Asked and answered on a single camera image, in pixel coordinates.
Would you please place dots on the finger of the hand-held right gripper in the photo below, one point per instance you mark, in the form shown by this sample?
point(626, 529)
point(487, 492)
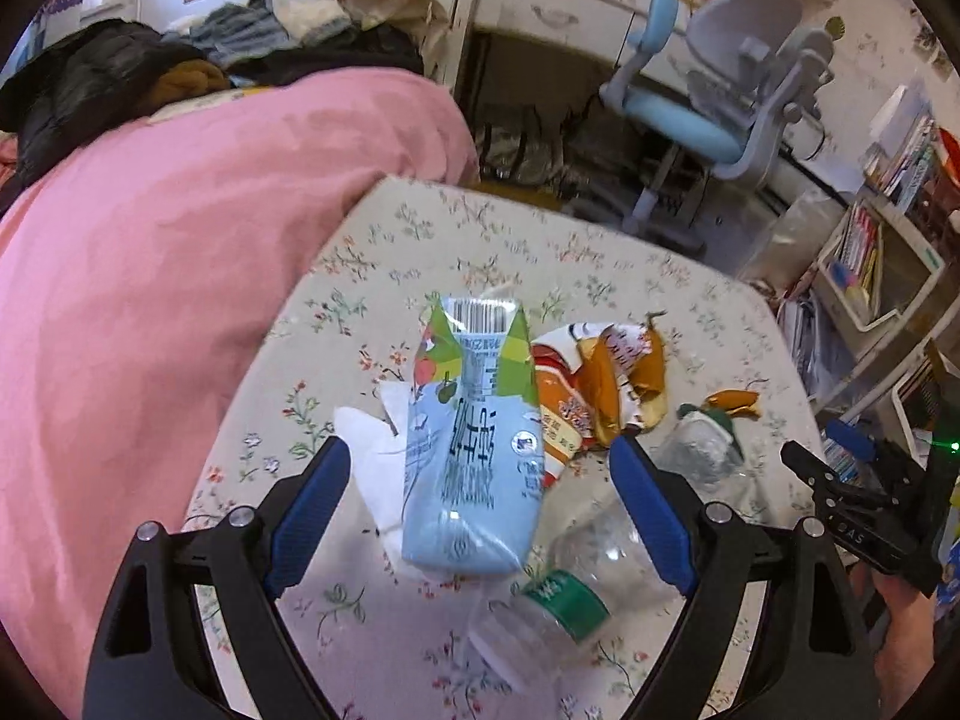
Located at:
point(851, 439)
point(814, 476)

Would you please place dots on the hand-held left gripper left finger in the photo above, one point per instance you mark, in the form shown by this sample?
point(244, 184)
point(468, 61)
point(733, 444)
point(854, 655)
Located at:
point(311, 517)

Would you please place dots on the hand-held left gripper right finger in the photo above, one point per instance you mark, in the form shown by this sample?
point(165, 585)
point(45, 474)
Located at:
point(652, 517)

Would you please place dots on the white tissue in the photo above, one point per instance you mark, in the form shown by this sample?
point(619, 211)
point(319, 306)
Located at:
point(375, 457)

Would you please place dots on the clear plastic bottle green label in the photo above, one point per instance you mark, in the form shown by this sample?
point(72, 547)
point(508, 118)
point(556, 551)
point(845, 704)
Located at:
point(566, 596)

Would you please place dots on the orange peel piece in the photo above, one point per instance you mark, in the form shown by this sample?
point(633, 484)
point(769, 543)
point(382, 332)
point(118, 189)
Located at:
point(559, 420)

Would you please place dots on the light blue milk carton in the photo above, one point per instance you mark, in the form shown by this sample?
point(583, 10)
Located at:
point(472, 465)

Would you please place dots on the person's right hand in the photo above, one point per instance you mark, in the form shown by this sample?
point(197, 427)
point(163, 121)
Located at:
point(907, 637)

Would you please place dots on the crumpled green white wrapper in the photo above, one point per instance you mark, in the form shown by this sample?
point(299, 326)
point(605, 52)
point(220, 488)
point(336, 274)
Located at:
point(709, 427)

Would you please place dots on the small orange wrapper scrap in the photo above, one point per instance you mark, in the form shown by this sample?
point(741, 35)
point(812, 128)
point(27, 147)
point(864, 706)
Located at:
point(735, 401)

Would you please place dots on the torn foil snack wrapper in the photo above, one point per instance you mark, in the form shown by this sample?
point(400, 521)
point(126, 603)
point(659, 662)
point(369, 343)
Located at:
point(626, 371)

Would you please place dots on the white storage bin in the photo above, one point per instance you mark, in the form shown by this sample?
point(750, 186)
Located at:
point(907, 270)

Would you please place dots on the clear plastic bag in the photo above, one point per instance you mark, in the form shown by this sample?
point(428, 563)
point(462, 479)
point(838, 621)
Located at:
point(802, 240)

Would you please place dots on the pink blanket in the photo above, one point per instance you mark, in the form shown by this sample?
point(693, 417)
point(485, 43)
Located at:
point(187, 277)

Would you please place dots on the row of books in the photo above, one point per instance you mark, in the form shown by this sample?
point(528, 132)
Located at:
point(904, 157)

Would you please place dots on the floral tablecloth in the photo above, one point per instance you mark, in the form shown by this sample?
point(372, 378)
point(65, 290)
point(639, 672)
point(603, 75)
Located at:
point(465, 240)

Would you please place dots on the grey blue desk chair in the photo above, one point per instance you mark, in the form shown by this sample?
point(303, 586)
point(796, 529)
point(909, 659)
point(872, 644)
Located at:
point(720, 90)

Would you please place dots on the silver black bag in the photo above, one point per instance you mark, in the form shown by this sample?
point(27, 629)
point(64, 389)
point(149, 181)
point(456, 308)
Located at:
point(521, 146)

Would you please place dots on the white yellow booklet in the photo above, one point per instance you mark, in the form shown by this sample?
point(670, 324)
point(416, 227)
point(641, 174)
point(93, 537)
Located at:
point(202, 101)

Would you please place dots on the mustard cloth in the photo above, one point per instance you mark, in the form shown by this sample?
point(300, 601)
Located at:
point(187, 82)

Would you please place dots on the dark clothing pile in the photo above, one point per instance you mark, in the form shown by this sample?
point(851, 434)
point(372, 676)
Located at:
point(352, 52)

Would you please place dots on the black jacket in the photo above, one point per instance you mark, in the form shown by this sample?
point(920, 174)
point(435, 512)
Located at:
point(90, 82)

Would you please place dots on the blue grey knit garment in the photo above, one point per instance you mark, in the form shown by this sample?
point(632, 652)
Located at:
point(240, 26)

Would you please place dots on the white fluffy garment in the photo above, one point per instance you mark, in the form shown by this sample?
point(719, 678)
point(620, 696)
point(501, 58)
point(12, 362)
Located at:
point(315, 19)

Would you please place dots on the white desk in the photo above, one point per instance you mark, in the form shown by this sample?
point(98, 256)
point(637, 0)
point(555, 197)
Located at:
point(570, 7)

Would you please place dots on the beige hat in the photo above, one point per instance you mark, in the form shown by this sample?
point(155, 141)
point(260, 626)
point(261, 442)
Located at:
point(390, 0)

